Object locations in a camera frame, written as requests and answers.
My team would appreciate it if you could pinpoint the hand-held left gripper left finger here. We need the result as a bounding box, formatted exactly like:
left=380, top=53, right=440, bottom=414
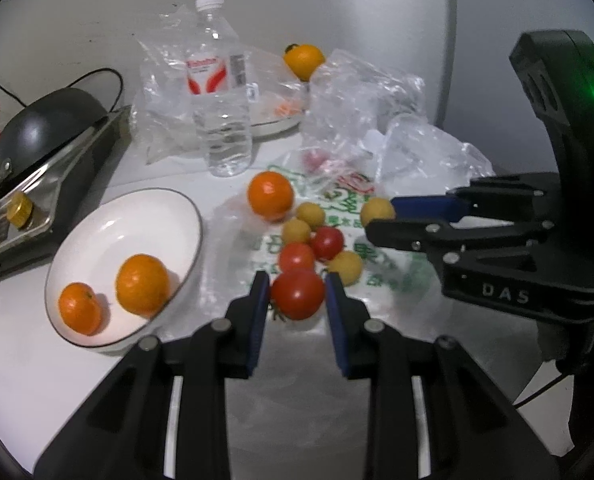
left=34, top=270, right=270, bottom=480

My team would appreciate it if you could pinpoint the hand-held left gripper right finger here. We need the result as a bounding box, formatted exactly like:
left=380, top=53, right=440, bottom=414
left=324, top=272, right=560, bottom=480

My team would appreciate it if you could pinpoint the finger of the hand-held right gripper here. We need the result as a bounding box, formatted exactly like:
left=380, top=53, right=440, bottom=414
left=366, top=217, right=558, bottom=268
left=391, top=172, right=560, bottom=226

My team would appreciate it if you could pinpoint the small yellow fruit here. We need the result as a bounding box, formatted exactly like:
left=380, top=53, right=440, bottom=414
left=361, top=197, right=396, bottom=228
left=281, top=218, right=312, bottom=246
left=295, top=202, right=326, bottom=228
left=327, top=251, right=364, bottom=286

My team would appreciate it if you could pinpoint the large red tomato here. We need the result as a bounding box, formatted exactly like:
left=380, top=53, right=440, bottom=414
left=270, top=270, right=326, bottom=321

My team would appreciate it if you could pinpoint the small red tomato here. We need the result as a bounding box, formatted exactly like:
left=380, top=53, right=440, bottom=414
left=310, top=226, right=345, bottom=262
left=278, top=243, right=317, bottom=275

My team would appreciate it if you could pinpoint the white bowl with dark rim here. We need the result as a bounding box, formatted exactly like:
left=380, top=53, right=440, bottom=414
left=44, top=188, right=204, bottom=352

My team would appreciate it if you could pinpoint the small orange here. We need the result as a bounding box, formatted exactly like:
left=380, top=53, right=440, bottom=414
left=58, top=282, right=102, bottom=336

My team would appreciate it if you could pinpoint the green printed plastic bag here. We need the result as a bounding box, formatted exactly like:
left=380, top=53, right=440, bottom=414
left=204, top=152, right=478, bottom=343

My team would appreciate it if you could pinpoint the clear plastic bag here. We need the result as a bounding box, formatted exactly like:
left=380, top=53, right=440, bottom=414
left=132, top=5, right=308, bottom=163
left=377, top=112, right=496, bottom=197
left=299, top=49, right=426, bottom=171

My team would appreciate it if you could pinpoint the white flat plate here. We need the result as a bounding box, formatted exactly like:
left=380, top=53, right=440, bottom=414
left=247, top=80, right=310, bottom=139

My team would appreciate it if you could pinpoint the orange with green stem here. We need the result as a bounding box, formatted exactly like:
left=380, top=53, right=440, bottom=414
left=283, top=42, right=326, bottom=82

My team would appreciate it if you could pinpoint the clear plastic water bottle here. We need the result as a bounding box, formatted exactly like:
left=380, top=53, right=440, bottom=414
left=184, top=0, right=254, bottom=178

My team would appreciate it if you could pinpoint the steel induction cooker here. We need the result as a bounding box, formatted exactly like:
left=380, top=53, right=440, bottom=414
left=0, top=105, right=132, bottom=281

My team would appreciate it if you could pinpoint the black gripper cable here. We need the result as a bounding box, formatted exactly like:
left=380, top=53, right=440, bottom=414
left=512, top=360, right=578, bottom=408

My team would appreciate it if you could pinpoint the black cooker cable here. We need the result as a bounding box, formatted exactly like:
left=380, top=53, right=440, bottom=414
left=0, top=67, right=125, bottom=112

